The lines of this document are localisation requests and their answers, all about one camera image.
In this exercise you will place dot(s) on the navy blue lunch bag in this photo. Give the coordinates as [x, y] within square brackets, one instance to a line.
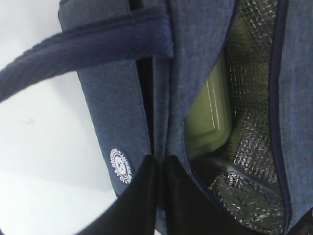
[142, 64]

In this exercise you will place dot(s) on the green lidded glass container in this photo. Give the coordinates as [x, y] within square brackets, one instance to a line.
[208, 125]

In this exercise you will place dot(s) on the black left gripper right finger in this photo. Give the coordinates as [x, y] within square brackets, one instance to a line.
[188, 212]

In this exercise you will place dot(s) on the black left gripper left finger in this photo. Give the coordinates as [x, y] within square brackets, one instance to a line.
[132, 213]

